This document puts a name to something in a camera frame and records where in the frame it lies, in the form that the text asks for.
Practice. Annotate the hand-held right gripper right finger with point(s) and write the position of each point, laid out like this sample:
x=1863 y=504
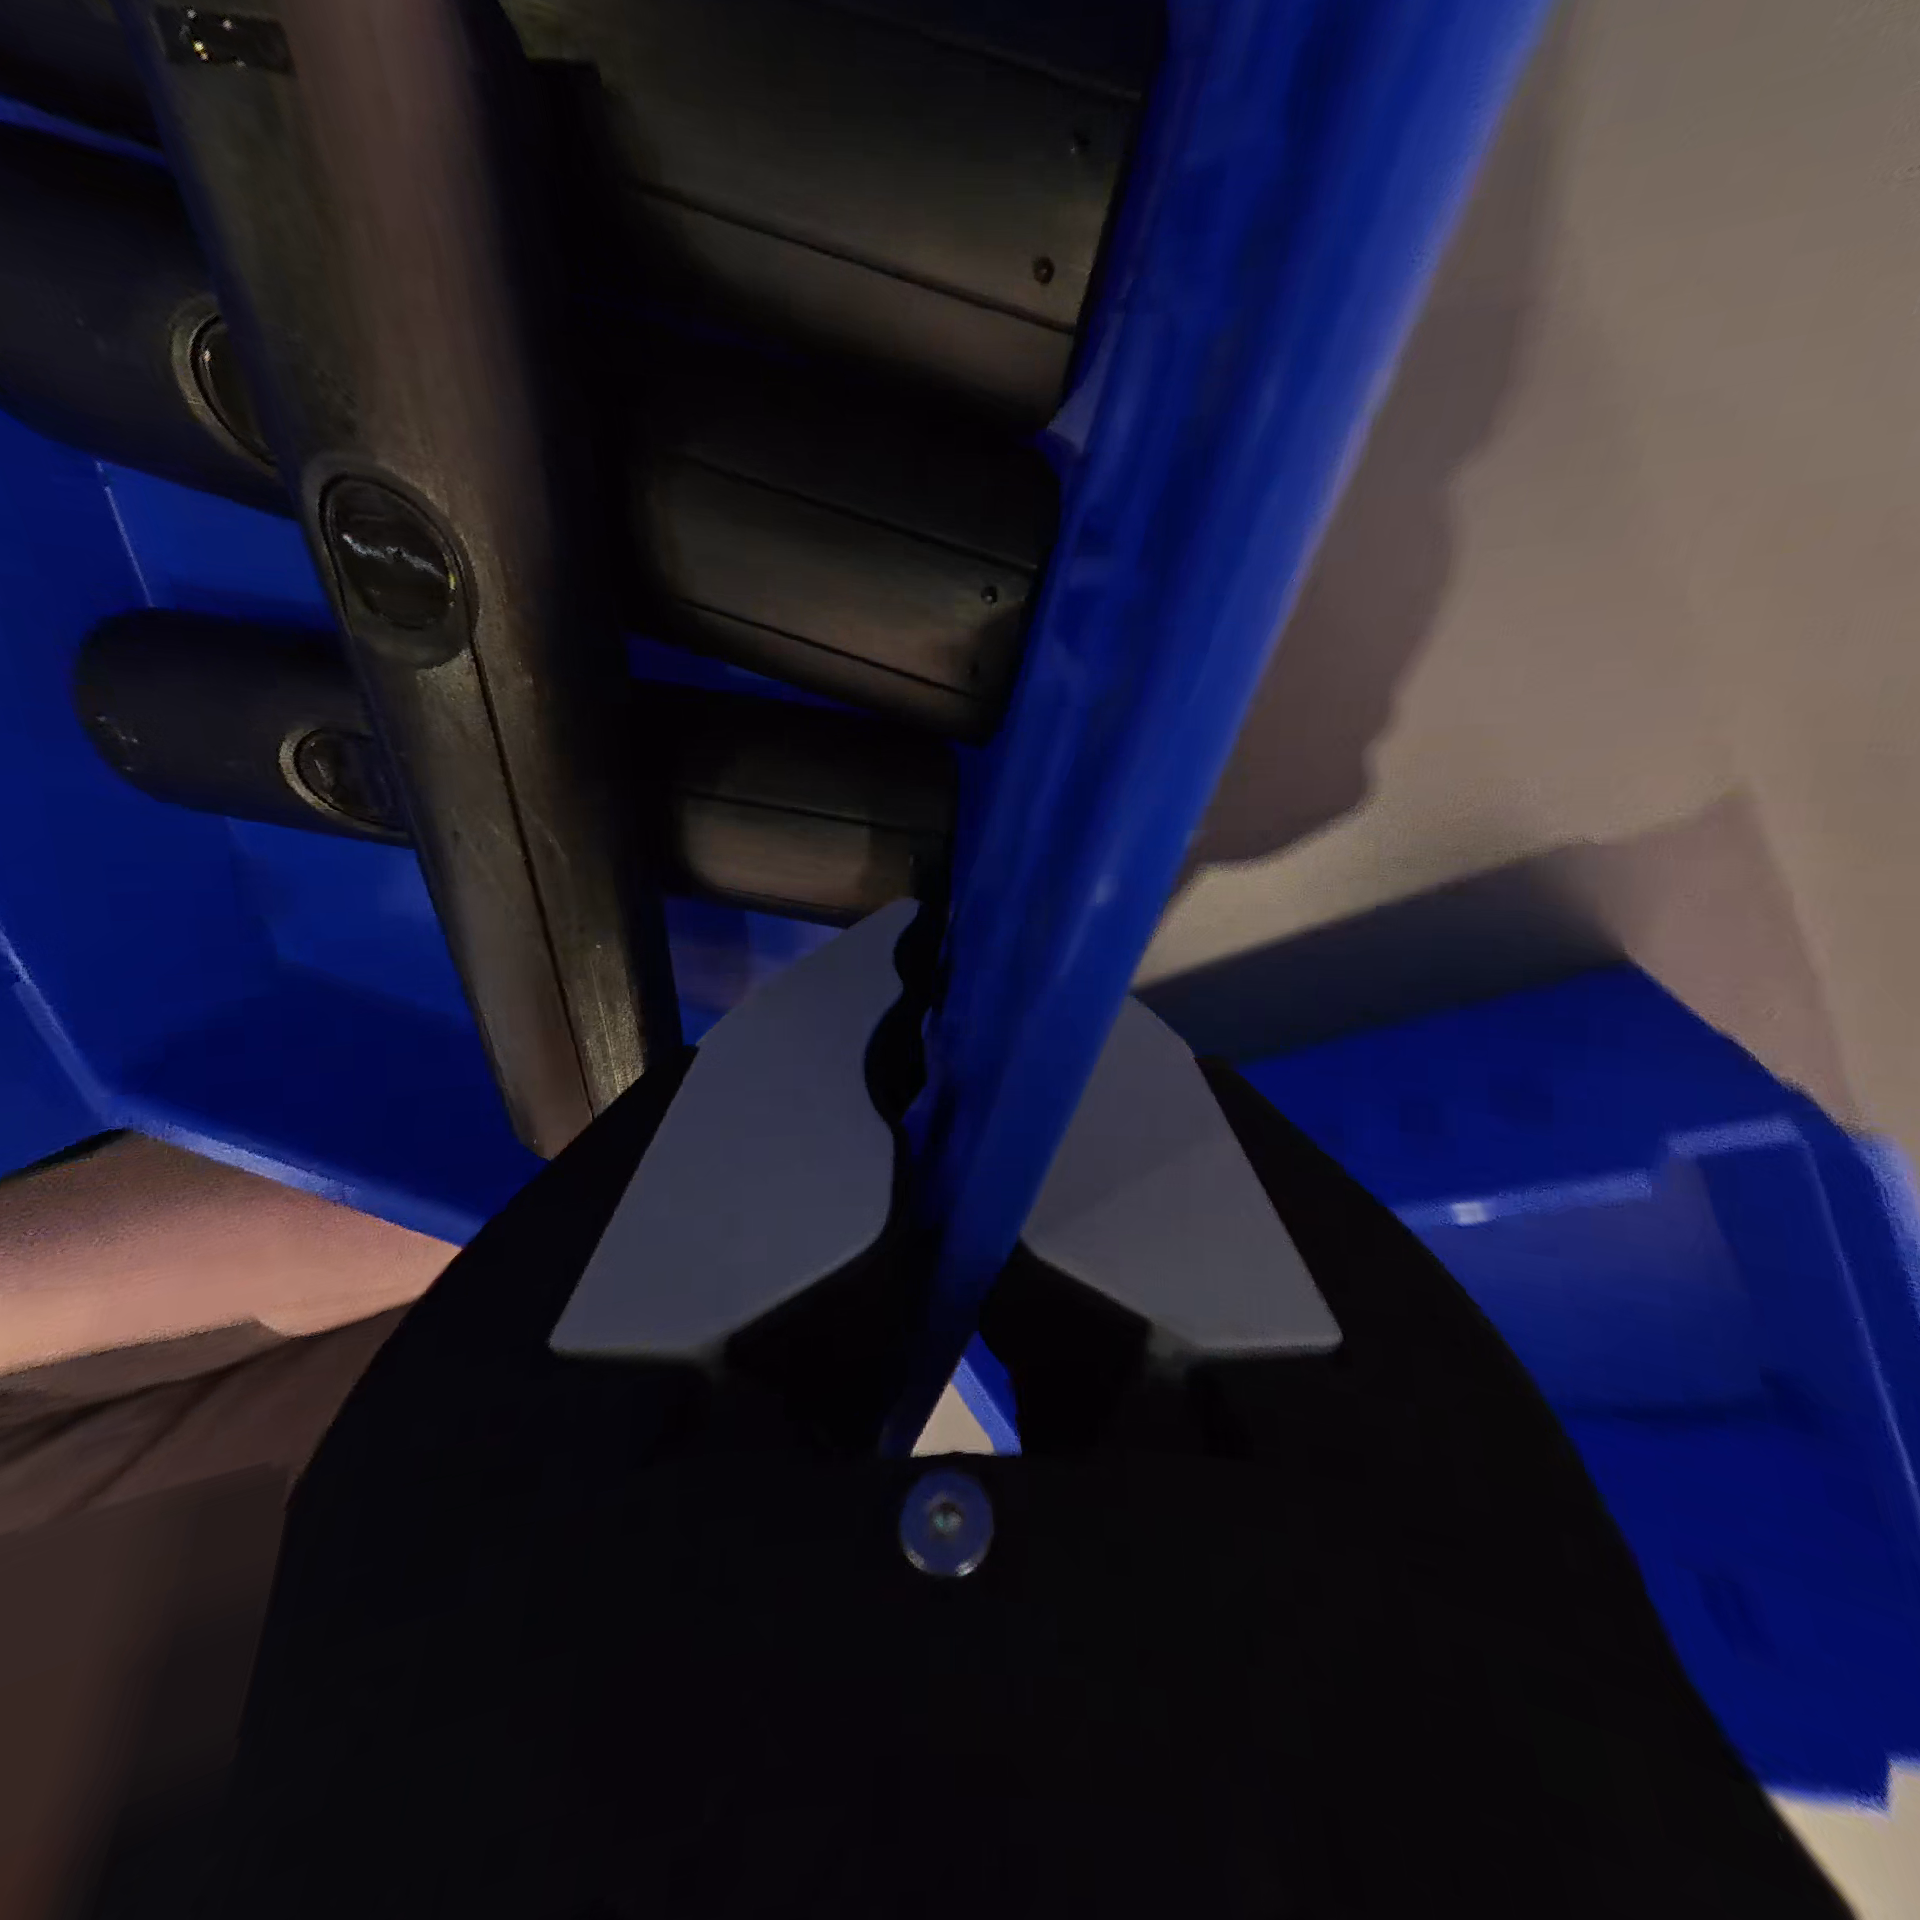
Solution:
x=1187 y=1216

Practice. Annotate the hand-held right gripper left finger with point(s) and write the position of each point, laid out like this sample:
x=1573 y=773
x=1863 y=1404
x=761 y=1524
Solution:
x=737 y=1201

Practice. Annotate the black remote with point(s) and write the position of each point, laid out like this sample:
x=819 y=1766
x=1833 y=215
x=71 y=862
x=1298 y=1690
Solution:
x=873 y=181
x=780 y=825
x=843 y=586
x=451 y=750

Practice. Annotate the blue plastic bin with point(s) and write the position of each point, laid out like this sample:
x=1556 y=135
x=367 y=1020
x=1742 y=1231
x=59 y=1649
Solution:
x=1261 y=452
x=1621 y=1412

